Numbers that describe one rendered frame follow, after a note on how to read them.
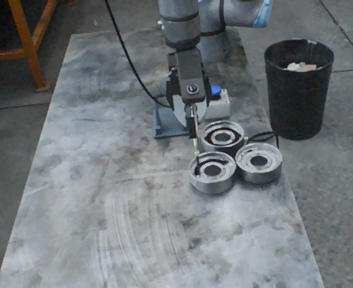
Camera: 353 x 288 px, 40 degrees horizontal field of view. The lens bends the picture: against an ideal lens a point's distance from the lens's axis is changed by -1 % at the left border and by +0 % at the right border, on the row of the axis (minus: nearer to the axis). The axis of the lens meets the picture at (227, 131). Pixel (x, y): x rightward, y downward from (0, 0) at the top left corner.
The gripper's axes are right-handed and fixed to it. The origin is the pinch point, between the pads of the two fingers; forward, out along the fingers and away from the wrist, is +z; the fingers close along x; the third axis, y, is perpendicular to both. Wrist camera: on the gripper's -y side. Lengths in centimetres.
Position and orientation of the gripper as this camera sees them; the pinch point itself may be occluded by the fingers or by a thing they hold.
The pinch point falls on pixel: (192, 122)
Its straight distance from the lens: 105.7
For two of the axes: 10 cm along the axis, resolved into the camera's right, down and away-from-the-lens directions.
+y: -1.4, -5.9, 7.9
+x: -9.9, 1.2, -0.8
